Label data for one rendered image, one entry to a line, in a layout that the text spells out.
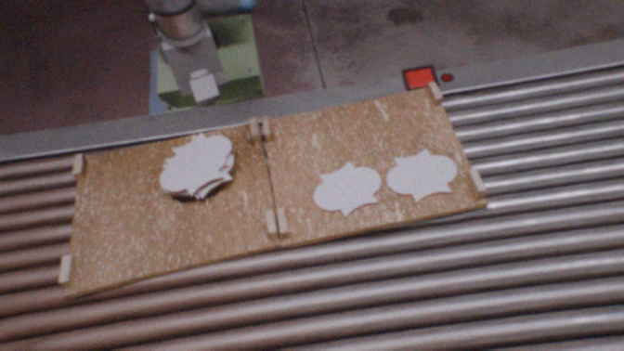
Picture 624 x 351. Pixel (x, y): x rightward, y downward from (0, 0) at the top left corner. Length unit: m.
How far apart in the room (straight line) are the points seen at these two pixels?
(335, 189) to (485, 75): 0.49
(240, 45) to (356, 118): 0.41
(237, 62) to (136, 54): 1.85
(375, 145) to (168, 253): 0.49
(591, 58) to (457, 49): 1.51
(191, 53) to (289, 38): 2.14
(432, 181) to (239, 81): 0.57
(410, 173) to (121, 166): 0.64
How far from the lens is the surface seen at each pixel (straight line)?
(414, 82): 1.39
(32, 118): 3.18
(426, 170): 1.18
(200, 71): 1.03
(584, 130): 1.34
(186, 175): 1.20
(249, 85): 1.46
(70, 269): 1.19
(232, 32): 1.59
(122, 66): 3.26
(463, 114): 1.33
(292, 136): 1.28
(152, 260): 1.16
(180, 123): 1.42
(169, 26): 0.97
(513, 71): 1.45
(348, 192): 1.15
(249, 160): 1.25
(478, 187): 1.14
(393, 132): 1.26
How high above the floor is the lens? 1.85
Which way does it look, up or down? 50 degrees down
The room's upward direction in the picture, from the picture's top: 10 degrees counter-clockwise
